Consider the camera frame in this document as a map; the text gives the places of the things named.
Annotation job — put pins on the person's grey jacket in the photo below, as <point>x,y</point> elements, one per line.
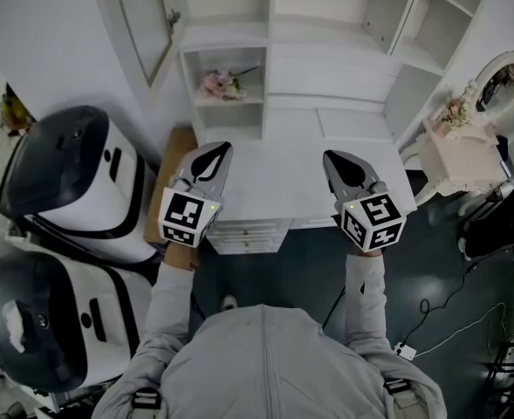
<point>274,365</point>

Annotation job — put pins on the white vanity table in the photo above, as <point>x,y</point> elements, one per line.
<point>461,160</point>

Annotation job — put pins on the oval white-framed mirror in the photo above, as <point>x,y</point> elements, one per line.
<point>498,83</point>

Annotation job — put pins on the person's shoe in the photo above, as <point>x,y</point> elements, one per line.
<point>229,303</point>

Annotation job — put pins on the white robot with black visor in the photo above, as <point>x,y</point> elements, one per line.
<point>64,321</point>
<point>86,190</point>

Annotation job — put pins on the black metal stand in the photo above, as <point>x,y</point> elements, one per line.
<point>509,373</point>

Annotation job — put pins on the brown cardboard box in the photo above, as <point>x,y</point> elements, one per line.
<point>169,164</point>

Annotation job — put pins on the pink flower bouquet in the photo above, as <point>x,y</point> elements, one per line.
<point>221,83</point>

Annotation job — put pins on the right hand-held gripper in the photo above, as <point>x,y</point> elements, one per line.
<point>374,225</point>

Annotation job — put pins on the white cabinet door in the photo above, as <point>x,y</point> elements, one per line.
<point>145,24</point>

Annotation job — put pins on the white desk tabletop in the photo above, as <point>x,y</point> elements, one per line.
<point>283,177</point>

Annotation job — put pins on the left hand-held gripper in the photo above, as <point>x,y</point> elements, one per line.
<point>182,216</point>

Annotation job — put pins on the white power adapter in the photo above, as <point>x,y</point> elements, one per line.
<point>405,350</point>

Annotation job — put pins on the person's left forearm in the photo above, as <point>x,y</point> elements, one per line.
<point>169,295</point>

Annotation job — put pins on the small potted flowers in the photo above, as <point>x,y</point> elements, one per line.
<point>455,111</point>

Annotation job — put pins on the person's right forearm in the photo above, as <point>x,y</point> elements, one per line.
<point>365,295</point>

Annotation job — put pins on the white shelf hutch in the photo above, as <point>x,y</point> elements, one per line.
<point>326,24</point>

